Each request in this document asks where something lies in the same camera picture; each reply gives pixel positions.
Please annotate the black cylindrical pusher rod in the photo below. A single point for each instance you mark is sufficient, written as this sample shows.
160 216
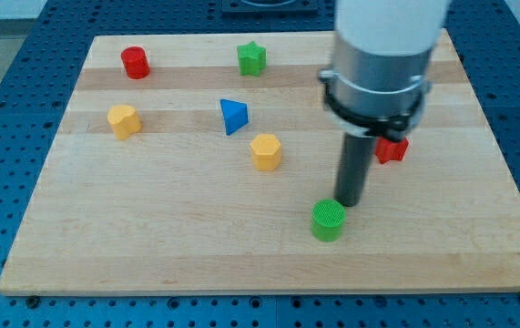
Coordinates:
355 160

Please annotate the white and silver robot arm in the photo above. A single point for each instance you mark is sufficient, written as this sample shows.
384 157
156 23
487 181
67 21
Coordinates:
375 85

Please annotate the yellow hexagon block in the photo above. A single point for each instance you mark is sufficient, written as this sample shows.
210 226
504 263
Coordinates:
265 152

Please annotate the red star block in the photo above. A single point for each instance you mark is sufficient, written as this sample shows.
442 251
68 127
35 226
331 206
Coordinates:
387 150

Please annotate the green cylinder block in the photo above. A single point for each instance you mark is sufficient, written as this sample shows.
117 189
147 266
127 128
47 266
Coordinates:
327 220

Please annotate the blue triangle block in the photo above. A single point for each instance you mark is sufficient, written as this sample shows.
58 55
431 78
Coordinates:
235 115

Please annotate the green star block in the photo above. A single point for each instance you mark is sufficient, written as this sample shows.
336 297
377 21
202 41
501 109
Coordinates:
251 59

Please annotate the wooden board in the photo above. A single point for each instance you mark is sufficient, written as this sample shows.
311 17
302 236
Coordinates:
178 208

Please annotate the yellow heart block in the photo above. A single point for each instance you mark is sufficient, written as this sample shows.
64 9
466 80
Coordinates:
124 121

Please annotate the red cylinder block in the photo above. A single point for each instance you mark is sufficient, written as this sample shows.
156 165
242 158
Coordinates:
135 62

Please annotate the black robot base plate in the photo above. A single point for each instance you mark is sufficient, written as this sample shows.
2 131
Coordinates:
245 7

